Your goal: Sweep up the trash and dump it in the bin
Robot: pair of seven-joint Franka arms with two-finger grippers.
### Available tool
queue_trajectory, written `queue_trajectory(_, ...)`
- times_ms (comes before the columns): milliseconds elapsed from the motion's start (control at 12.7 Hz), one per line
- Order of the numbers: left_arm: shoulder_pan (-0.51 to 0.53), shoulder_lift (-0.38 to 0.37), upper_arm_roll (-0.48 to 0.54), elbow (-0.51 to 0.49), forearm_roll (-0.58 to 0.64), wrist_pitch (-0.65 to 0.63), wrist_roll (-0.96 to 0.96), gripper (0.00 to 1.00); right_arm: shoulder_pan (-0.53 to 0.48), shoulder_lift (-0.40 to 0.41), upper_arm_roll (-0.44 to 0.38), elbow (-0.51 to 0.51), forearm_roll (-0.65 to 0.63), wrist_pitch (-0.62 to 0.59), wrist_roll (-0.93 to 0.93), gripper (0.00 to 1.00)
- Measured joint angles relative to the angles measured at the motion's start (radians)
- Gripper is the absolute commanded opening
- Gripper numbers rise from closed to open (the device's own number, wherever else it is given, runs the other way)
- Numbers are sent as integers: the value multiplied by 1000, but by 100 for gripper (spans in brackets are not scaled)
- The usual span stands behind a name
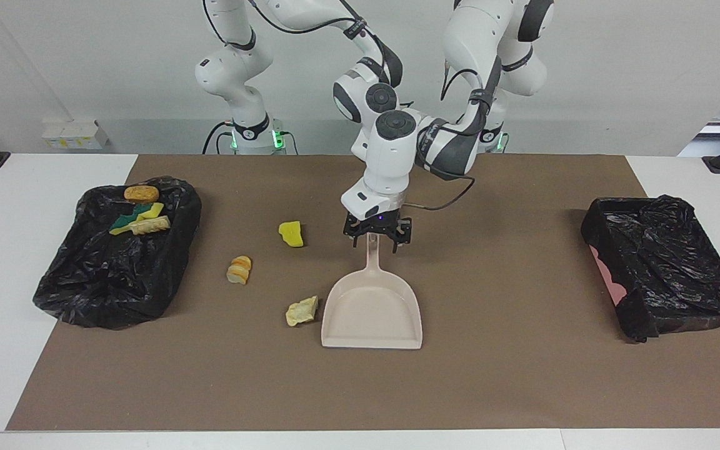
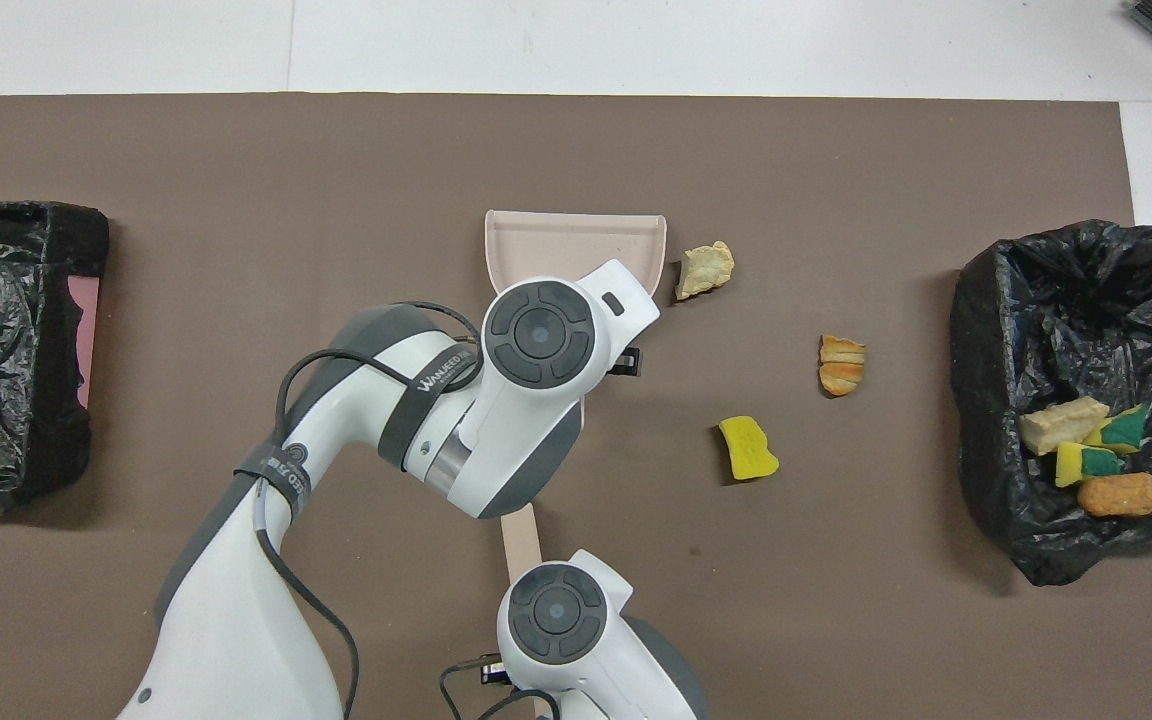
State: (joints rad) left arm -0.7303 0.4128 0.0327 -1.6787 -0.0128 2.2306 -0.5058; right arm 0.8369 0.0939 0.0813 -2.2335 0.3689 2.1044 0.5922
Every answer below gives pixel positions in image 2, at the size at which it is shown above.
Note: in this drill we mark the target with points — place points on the striped croissant piece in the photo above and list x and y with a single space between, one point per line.
841 365

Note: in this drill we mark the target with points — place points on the pale bread chunk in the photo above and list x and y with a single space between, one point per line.
1061 425
704 270

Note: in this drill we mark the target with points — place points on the notched yellow sponge piece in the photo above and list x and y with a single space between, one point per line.
1071 462

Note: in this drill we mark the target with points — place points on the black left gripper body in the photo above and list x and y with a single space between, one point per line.
628 362

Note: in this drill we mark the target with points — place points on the brown table mat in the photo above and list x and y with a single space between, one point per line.
836 600

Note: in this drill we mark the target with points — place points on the bin lined black bag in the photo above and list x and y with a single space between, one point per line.
996 400

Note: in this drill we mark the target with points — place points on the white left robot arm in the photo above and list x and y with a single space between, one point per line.
516 420

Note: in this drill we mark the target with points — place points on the beige plastic dustpan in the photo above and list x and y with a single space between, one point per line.
556 250

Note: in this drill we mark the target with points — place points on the ribbed yellow sponge piece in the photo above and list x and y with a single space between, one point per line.
748 450

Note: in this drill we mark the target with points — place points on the beige brush black bristles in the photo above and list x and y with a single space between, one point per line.
521 540

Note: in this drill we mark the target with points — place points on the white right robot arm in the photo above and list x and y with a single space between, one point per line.
586 640

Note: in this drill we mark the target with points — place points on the brown oval bread roll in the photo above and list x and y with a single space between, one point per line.
1121 495

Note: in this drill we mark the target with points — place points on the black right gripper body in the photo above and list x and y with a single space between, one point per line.
494 668

